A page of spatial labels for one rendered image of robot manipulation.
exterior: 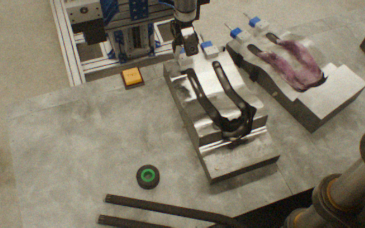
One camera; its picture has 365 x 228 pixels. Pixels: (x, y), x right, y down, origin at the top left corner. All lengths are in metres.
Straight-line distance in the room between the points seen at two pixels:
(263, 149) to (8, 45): 2.07
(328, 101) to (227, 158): 0.43
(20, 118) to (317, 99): 1.11
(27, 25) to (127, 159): 1.85
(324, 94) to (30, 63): 1.95
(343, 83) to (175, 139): 0.66
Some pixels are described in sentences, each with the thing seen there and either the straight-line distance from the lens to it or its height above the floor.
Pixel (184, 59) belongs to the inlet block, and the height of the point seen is 0.92.
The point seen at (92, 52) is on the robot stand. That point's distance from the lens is 2.47.
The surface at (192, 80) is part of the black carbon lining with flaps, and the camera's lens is 1.47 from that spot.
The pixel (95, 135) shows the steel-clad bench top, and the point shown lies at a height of 0.80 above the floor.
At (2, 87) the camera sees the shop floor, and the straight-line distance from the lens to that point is 2.74.
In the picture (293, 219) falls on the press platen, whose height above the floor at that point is 1.04.
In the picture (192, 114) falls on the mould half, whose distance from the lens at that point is 1.35.
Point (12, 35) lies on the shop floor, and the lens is 3.01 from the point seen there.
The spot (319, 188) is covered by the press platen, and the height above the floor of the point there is 1.29.
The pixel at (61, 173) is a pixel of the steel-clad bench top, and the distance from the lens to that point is 1.42.
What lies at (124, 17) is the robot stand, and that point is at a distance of 1.87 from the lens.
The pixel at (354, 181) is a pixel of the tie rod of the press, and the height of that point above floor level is 1.40.
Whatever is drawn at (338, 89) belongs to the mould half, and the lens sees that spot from 1.54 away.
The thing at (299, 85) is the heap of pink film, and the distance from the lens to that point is 1.52.
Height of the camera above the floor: 2.07
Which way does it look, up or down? 59 degrees down
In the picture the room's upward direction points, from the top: 3 degrees clockwise
